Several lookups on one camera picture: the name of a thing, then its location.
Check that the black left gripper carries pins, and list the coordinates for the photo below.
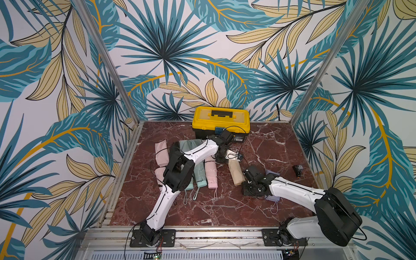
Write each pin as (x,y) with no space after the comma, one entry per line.
(219,160)

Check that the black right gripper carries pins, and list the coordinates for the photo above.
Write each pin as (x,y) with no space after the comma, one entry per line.
(248,188)

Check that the beige sleeved umbrella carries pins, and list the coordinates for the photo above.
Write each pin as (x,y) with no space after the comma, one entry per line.
(236,172)

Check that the lavender sleeved umbrella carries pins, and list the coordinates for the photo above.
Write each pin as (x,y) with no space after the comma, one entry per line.
(272,197)

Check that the pink sleeved umbrella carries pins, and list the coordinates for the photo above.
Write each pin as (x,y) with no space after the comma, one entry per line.
(211,174)

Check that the mint umbrella sleeve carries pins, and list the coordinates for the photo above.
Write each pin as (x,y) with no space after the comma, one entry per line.
(187,145)

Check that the mint sleeved umbrella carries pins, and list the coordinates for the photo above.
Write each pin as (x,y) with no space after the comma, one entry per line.
(190,186)
(200,175)

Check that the pink umbrella sleeve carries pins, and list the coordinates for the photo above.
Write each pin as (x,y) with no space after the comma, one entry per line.
(162,154)

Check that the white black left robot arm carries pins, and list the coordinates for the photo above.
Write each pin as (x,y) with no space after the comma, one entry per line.
(177,177)

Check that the yellow black toolbox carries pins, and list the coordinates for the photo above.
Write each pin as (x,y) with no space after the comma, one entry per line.
(213,120)

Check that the small black electrical part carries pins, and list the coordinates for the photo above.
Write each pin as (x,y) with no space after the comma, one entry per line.
(298,170)

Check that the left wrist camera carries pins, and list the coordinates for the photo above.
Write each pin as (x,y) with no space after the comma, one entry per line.
(231,155)

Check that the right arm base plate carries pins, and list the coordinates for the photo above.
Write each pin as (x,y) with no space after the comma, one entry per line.
(281,238)

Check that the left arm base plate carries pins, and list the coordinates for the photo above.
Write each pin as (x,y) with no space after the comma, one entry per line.
(141,238)

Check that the aluminium frame rail left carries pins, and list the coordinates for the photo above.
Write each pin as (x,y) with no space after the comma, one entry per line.
(87,19)

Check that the aluminium frame rail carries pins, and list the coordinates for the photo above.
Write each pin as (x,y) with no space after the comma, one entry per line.
(358,9)
(87,19)

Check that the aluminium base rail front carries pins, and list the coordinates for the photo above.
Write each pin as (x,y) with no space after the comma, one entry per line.
(207,243)

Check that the aluminium frame rail right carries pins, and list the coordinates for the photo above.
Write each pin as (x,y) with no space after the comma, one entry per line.
(358,9)

